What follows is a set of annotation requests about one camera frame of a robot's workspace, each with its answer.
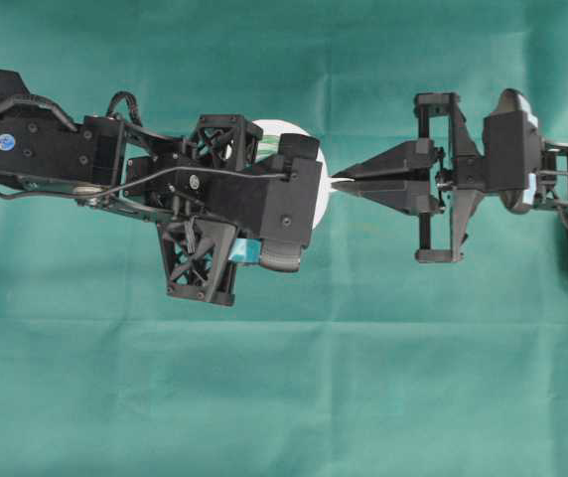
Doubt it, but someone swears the green table cloth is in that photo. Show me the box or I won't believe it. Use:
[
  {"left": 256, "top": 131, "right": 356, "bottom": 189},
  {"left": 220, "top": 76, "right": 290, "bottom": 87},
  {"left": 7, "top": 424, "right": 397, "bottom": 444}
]
[{"left": 0, "top": 1, "right": 568, "bottom": 476}]

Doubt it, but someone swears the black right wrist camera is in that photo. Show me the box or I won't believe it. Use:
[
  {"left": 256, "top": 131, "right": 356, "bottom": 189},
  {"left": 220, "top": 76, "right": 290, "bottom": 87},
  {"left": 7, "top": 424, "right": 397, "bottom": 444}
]
[{"left": 483, "top": 88, "right": 543, "bottom": 215}]

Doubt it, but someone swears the white duct tape roll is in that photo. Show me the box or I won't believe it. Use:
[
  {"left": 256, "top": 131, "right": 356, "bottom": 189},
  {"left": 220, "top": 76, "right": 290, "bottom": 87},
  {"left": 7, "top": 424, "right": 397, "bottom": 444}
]
[{"left": 253, "top": 119, "right": 336, "bottom": 230}]

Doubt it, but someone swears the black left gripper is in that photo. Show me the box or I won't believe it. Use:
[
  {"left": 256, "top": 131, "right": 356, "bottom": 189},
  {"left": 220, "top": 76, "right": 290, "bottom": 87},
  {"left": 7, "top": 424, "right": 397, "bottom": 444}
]
[{"left": 124, "top": 114, "right": 320, "bottom": 306}]

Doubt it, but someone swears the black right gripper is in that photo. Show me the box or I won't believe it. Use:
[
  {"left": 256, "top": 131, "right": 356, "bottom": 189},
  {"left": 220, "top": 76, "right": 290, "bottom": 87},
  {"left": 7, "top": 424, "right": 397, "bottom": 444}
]
[{"left": 332, "top": 92, "right": 485, "bottom": 263}]

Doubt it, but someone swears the grey camera cable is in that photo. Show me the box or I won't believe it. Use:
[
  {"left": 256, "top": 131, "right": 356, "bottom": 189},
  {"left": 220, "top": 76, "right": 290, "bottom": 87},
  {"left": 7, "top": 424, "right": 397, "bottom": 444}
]
[{"left": 0, "top": 166, "right": 300, "bottom": 203}]

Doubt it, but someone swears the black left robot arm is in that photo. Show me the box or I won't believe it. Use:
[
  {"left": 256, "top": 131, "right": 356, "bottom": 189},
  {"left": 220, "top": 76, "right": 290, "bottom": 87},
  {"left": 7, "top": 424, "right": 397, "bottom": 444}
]
[{"left": 0, "top": 70, "right": 322, "bottom": 306}]

